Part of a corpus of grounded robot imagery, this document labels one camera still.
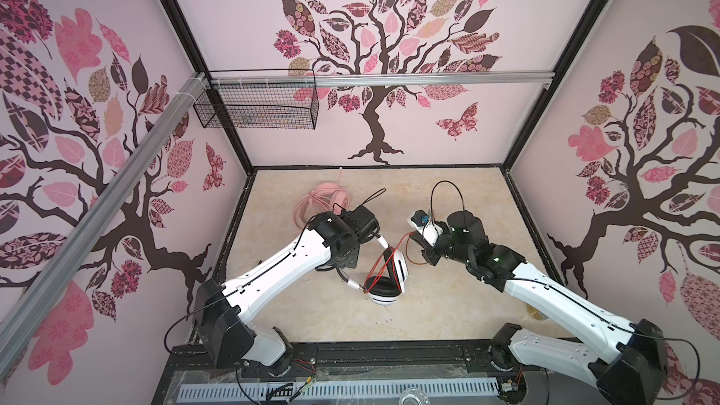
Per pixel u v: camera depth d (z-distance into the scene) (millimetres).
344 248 509
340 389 697
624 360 380
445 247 640
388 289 711
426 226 618
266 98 947
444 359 756
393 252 725
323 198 1004
